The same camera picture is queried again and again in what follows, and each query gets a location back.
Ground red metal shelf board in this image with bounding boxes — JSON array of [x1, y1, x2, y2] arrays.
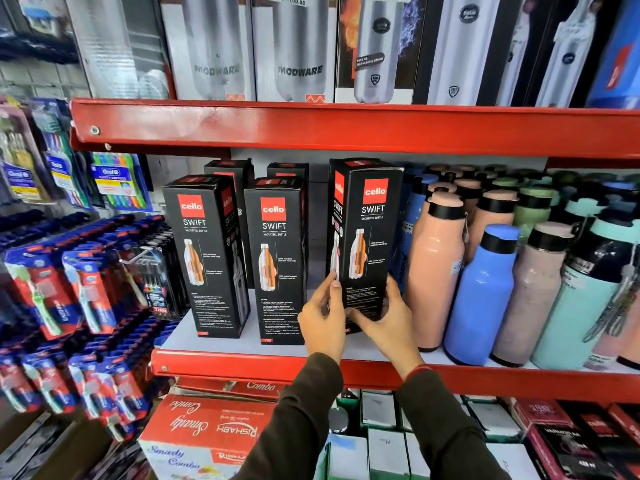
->
[[69, 98, 640, 161], [150, 347, 640, 404]]

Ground black and red gift box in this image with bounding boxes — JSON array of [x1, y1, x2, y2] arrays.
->
[[559, 401, 640, 468], [524, 424, 628, 480]]

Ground person's left hand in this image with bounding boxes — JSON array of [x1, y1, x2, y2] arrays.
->
[[297, 271, 347, 364]]

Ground row of steel flask boxes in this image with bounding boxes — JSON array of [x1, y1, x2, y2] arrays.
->
[[159, 0, 640, 110]]

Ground person's left forearm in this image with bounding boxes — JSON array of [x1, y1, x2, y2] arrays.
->
[[234, 352, 346, 480]]

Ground flat red combo box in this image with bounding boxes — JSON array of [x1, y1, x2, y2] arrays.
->
[[174, 376, 287, 401]]

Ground brown cardboard box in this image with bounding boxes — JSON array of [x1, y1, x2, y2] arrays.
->
[[0, 409, 115, 480]]

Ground maroon gift box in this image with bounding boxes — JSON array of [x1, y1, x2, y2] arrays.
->
[[509, 399, 575, 431]]

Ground person's right hand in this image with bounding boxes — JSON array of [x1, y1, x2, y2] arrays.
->
[[345, 275, 426, 381]]

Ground row of black toothbrush packs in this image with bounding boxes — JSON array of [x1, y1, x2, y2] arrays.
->
[[120, 226, 191, 321]]

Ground multicolour toothbrush pack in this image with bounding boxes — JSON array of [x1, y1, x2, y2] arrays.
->
[[89, 152, 154, 213]]

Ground grey product box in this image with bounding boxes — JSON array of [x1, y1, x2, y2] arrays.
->
[[63, 0, 174, 100]]

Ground group of small white boxes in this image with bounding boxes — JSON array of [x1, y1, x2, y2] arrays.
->
[[315, 389, 542, 480]]

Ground red and white combo box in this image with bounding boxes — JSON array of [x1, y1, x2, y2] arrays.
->
[[138, 394, 279, 480]]

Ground yellow toothbrush pack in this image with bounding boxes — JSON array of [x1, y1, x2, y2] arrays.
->
[[0, 96, 55, 206]]

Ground blue toothbrush pack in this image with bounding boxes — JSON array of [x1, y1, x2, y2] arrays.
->
[[30, 98, 94, 211]]

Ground black bottle box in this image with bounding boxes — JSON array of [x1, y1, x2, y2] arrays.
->
[[266, 162, 310, 183], [162, 174, 251, 339], [204, 159, 255, 289], [327, 158, 404, 336], [243, 177, 309, 346]]

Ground person's right forearm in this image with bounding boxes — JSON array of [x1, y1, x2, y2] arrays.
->
[[395, 369, 512, 480]]

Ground group of coloured plastic bottles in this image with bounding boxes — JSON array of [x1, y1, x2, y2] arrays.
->
[[390, 164, 640, 372]]

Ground rows of red-blue toothbrush packs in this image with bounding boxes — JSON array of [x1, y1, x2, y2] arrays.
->
[[0, 212, 182, 443]]

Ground hanging dark blister packs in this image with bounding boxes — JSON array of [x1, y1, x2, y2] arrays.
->
[[0, 0, 82, 64]]

